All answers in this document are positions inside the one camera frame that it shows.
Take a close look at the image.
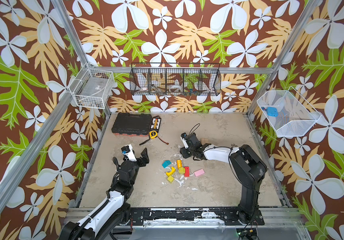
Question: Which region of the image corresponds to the white wire basket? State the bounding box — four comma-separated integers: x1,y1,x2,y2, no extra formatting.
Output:
69,64,116,110

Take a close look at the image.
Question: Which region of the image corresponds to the yellow arch block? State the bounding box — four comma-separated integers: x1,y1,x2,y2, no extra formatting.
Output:
166,167,176,177

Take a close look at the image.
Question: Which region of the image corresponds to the electronics board with led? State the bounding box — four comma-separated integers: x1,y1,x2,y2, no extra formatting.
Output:
238,228,258,240

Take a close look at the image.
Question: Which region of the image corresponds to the yellow cube block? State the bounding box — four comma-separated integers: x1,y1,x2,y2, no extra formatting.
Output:
167,176,175,183

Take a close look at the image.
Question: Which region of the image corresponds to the black tool case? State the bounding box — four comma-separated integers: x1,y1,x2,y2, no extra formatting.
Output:
112,113,153,136

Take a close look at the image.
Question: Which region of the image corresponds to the pink wood block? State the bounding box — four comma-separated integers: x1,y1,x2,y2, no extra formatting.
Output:
194,169,205,177

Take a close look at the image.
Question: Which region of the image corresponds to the yellow tape measure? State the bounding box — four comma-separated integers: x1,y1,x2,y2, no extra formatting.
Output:
149,131,158,139

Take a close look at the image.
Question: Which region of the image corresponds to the teal wood block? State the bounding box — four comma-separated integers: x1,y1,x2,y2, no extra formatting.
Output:
162,160,172,169

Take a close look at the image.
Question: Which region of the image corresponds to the red wood block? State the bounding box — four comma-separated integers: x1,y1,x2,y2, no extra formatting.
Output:
184,167,190,178

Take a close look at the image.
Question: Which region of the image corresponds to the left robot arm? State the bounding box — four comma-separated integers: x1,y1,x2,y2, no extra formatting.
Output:
59,145,150,240

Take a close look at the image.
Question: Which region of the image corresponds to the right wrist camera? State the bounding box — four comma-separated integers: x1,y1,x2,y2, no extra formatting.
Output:
181,133,202,149

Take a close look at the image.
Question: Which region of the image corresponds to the white mesh basket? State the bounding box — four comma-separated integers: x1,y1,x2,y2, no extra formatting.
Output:
257,87,322,138

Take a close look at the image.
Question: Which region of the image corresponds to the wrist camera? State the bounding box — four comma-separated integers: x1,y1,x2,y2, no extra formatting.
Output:
181,133,202,149
121,144,137,162

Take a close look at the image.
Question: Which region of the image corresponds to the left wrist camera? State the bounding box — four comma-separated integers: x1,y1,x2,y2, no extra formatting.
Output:
121,144,137,162

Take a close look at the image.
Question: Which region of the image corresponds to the blue object in basket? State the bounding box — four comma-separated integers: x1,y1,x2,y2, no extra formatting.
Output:
265,107,279,117

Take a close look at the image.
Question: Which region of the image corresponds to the yellow-green cube block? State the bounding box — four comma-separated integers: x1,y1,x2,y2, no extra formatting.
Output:
179,167,186,175

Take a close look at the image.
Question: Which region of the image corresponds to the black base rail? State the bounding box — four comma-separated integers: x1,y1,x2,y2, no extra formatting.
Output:
130,207,265,226

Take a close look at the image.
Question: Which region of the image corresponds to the natural wood block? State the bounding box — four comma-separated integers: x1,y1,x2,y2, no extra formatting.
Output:
201,138,210,146

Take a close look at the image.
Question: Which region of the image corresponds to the red black cable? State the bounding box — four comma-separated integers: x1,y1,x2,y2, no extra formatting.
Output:
138,134,170,147

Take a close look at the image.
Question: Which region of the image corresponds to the black wire basket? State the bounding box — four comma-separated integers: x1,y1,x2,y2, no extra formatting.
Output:
129,63,222,96

